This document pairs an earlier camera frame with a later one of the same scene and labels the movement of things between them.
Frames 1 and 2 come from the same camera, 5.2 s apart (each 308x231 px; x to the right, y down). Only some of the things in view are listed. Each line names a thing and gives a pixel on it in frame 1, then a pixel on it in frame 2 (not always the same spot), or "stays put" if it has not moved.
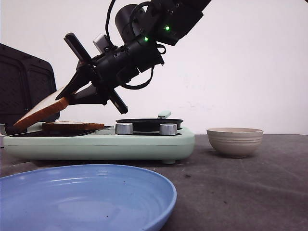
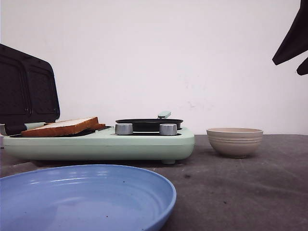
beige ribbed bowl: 237,142 stays put
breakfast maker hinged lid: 25,81 stays put
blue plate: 85,198 stays put
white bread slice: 47,109 -> 75,126
